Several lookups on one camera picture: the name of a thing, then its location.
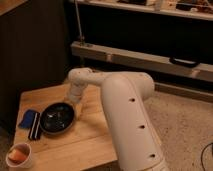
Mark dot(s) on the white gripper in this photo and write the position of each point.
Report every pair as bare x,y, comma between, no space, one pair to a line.
75,94

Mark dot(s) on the dark ceramic bowl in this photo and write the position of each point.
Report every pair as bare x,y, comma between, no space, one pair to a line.
57,118

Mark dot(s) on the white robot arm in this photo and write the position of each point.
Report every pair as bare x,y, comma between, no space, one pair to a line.
122,94

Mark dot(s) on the wooden table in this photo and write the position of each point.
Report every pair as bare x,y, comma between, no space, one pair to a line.
85,145

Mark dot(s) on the black white striped block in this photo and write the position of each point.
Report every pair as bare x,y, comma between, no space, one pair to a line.
35,130

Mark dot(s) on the blue sponge block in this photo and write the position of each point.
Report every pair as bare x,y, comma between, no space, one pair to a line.
27,119

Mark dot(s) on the white cup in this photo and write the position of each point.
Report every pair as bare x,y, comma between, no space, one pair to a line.
24,147

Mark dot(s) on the orange object in cup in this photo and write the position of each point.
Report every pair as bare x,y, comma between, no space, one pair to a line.
17,156

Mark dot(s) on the dark cabinet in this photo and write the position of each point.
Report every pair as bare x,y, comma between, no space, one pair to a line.
33,53

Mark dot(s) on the metal shelf rack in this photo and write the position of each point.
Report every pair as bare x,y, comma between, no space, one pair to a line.
145,38

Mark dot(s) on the black handle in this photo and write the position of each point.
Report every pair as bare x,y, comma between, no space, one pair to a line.
188,64

